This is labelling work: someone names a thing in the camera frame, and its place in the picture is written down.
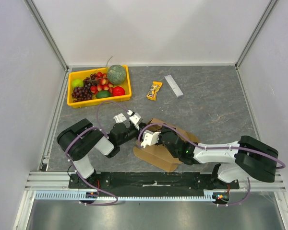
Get white paper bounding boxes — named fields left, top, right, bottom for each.
left=113, top=113, right=127, bottom=123

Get cardboard box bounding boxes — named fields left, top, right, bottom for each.
left=133, top=118, right=200, bottom=172

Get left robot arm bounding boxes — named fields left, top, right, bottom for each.
left=57, top=118, right=146, bottom=188

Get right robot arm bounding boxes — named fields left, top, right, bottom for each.
left=156, top=127, right=278, bottom=189

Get clear plastic stick box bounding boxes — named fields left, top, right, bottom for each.
left=164, top=75, right=184, bottom=98

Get yellow candy bag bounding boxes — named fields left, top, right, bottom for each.
left=146, top=81, right=163, bottom=101

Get red tomato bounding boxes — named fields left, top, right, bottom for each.
left=112, top=86, right=125, bottom=97

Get white tape strip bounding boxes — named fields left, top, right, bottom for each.
left=142, top=181, right=171, bottom=187

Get red cherry bunch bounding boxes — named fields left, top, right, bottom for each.
left=83, top=72, right=113, bottom=95

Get green netted melon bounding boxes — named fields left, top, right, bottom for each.
left=108, top=65, right=127, bottom=85

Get dark purple grape bunch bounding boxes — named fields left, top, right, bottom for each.
left=72, top=87, right=93, bottom=103

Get green apple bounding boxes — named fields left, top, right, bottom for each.
left=71, top=79, right=84, bottom=88

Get yellow plastic bin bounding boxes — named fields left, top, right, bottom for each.
left=67, top=65, right=132, bottom=108

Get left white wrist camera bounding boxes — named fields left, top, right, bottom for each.
left=127, top=110, right=143, bottom=130

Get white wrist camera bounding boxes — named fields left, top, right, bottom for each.
left=127, top=110, right=143, bottom=130
left=140, top=130, right=161, bottom=148

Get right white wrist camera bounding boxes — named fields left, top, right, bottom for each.
left=140, top=130, right=161, bottom=148

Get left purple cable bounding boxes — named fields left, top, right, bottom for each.
left=65, top=100, right=132, bottom=206

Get purple cable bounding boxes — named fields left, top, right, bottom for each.
left=65, top=100, right=132, bottom=206
left=137, top=122, right=286, bottom=208

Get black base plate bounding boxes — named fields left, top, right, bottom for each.
left=68, top=171, right=240, bottom=197

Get grey slotted cable duct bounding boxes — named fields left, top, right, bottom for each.
left=35, top=191, right=220, bottom=202

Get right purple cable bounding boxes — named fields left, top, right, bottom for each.
left=137, top=122, right=286, bottom=208

